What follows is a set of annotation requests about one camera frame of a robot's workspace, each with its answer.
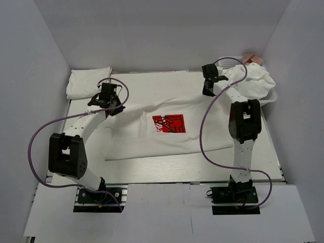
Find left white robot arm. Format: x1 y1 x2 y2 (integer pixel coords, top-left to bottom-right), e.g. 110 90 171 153
48 83 125 202

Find crumpled white t-shirt in basket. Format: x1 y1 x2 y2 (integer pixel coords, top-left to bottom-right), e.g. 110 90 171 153
222 63 276 100

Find white Coca-Cola print t-shirt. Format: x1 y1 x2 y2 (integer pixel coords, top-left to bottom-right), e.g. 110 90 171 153
103 95 233 161

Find folded white t-shirt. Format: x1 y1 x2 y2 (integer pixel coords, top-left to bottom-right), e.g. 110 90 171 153
66 67 112 100

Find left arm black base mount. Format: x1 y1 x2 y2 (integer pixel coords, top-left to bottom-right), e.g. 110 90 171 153
73 185 127 213

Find white plastic laundry basket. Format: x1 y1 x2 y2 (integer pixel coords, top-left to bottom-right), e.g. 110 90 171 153
217 56 276 106

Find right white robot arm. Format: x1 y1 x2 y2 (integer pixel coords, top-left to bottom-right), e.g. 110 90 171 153
202 63 262 202

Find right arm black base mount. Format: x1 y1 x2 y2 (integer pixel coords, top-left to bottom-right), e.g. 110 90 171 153
206 186 260 216

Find pink cloth behind basket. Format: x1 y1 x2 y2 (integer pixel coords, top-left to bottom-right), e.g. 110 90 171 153
242 53 263 66

